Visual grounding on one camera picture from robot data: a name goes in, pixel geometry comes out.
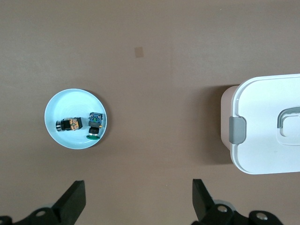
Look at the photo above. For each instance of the light blue round plate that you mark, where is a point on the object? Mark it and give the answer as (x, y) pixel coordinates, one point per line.
(70, 100)

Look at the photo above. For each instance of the brown tape patch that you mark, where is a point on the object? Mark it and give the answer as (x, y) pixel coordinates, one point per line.
(138, 52)

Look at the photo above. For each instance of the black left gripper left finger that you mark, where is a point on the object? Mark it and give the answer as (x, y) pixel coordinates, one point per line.
(70, 201)

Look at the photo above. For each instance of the blue green push-button switch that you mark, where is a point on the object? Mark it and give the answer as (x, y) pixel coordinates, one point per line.
(95, 120)

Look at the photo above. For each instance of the orange push-button switch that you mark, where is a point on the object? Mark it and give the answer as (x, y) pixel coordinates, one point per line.
(73, 124)

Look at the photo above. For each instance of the white lunch box grey clips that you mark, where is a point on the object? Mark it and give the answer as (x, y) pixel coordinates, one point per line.
(262, 152)

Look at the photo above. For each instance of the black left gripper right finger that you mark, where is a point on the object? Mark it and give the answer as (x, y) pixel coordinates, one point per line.
(202, 204)

